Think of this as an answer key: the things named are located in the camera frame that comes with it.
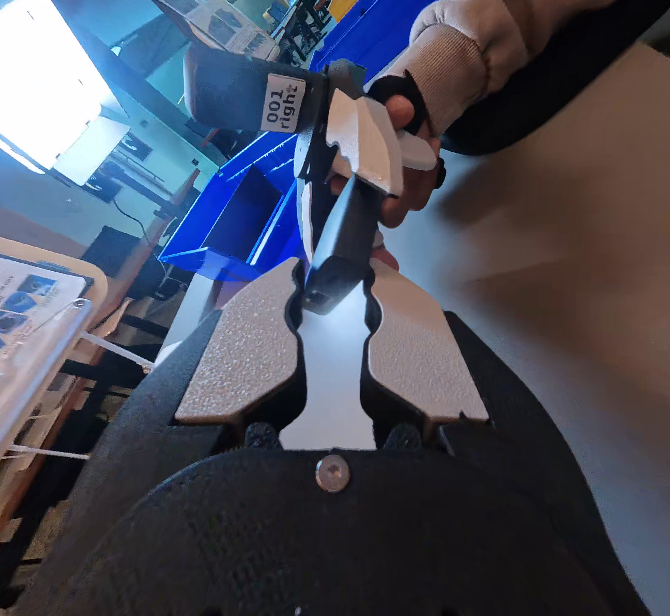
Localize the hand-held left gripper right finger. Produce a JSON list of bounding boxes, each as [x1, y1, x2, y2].
[[361, 259, 491, 426]]

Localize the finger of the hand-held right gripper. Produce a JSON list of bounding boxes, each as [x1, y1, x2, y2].
[[296, 179, 316, 265]]

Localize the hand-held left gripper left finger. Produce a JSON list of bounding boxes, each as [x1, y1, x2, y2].
[[174, 257, 307, 426]]

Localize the dark grey ethernet adapter hub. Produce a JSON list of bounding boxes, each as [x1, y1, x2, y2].
[[303, 175, 379, 316]]

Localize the person's right hand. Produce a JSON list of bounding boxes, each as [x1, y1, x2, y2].
[[379, 95, 443, 230]]

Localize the blue plastic bin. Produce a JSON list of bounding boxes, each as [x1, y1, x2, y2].
[[309, 0, 445, 84], [158, 130, 315, 282]]

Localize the black box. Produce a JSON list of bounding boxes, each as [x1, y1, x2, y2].
[[81, 225, 142, 279]]

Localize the bright white screen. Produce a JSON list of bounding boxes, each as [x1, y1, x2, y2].
[[0, 0, 117, 172]]

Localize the laminated instruction sheet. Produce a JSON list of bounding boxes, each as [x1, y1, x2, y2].
[[0, 252, 95, 449]]

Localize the white cable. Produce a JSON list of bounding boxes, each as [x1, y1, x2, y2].
[[81, 331, 156, 368], [0, 444, 91, 463]]

